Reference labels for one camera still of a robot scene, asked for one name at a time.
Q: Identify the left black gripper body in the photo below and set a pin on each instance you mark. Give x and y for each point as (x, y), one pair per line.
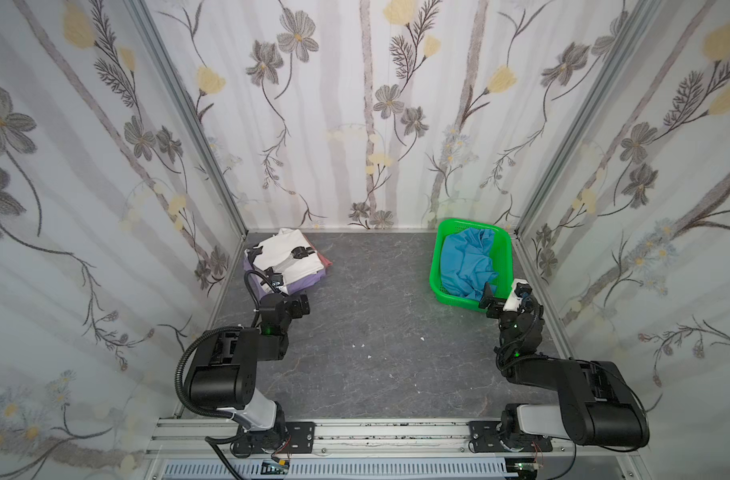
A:
(272, 280)

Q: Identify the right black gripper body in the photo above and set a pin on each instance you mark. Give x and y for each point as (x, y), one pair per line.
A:
(499, 304)

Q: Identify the blue t shirt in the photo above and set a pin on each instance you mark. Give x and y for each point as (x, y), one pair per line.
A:
(466, 267)

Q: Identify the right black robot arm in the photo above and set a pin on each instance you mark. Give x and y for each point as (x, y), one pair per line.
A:
(595, 405)

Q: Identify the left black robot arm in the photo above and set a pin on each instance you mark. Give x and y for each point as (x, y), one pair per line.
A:
(216, 376)

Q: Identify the purple folded shirt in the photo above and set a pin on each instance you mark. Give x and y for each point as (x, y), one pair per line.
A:
(289, 288)

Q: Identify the red folded shirt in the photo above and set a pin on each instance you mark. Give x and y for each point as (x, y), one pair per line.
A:
(324, 260)

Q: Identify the white black folded shirt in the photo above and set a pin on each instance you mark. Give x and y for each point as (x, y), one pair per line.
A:
(287, 254)

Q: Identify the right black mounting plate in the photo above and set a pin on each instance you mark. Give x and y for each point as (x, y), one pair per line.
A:
(490, 437)

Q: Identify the black mounting plate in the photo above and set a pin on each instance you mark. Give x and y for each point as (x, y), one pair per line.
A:
(296, 437)
(490, 437)

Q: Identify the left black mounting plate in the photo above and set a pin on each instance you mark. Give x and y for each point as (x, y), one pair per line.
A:
(296, 437)

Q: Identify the white slotted cable duct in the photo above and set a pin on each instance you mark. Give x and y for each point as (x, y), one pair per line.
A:
(387, 468)

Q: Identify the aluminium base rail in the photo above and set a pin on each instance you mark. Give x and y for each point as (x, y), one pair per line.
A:
(177, 449)

